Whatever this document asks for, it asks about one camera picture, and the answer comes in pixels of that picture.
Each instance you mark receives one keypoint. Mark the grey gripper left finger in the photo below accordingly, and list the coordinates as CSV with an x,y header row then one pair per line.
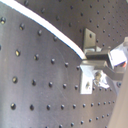
x,y
102,58

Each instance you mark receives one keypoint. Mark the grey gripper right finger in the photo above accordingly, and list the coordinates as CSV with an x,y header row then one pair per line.
x,y
116,74

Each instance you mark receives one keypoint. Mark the upper metal cable clip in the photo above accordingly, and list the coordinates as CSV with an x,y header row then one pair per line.
x,y
89,43

